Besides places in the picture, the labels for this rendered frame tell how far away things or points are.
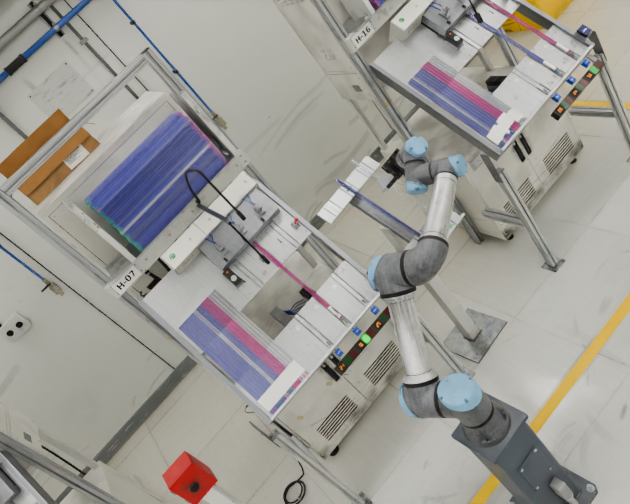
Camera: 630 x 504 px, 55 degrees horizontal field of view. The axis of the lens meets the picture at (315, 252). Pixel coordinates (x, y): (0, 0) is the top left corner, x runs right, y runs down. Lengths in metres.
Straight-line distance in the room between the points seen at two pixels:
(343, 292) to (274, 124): 2.04
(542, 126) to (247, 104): 1.89
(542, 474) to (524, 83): 1.62
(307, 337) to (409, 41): 1.43
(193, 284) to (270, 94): 2.03
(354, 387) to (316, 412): 0.23
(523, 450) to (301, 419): 1.12
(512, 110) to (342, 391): 1.48
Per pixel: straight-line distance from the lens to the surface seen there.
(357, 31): 2.75
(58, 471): 2.81
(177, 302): 2.48
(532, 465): 2.17
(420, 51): 2.90
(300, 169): 4.34
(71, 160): 2.69
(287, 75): 4.26
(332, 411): 2.93
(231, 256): 2.41
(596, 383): 2.68
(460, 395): 1.87
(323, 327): 2.39
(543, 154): 3.37
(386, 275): 1.86
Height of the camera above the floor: 2.19
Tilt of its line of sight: 31 degrees down
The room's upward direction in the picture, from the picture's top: 42 degrees counter-clockwise
